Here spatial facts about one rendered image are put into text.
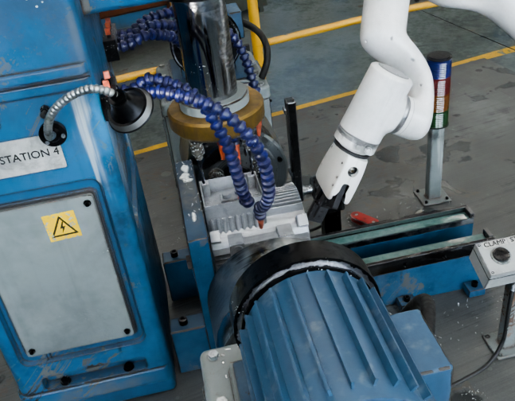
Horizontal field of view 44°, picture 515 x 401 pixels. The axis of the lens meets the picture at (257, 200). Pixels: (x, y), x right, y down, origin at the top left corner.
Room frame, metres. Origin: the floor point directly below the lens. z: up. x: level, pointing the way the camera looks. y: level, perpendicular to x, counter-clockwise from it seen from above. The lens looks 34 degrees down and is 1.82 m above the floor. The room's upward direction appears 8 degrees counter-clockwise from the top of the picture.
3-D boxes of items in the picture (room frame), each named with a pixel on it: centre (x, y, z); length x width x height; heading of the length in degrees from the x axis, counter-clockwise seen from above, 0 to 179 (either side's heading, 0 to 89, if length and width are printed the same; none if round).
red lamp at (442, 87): (1.44, -0.49, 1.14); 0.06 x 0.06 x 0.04
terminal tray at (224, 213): (1.08, 0.05, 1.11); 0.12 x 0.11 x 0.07; 96
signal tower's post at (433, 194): (1.44, -0.49, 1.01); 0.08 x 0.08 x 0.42; 7
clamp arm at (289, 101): (1.23, -0.10, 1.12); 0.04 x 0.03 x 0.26; 97
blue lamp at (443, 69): (1.44, -0.49, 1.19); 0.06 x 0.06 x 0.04
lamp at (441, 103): (1.44, -0.49, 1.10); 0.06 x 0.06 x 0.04
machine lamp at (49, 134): (0.82, 0.22, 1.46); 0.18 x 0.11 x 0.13; 97
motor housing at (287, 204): (1.08, 0.01, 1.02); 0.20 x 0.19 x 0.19; 96
